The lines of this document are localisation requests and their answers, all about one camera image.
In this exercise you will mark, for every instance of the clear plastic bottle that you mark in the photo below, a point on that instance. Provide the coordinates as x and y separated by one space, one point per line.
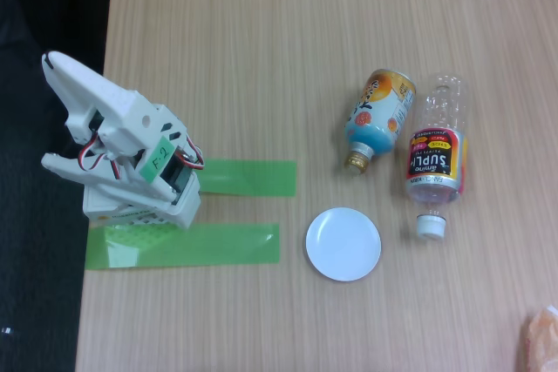
436 158

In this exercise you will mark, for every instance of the blue orange aluminium bottle can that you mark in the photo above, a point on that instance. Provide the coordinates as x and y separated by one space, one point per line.
379 119

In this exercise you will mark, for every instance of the short green tape strip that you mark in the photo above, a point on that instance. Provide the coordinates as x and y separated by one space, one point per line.
253 178

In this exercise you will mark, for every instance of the long green tape strip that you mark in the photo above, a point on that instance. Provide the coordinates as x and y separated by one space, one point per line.
209 245

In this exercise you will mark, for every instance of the small white round plate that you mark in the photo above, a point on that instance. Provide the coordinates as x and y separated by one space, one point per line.
343 245

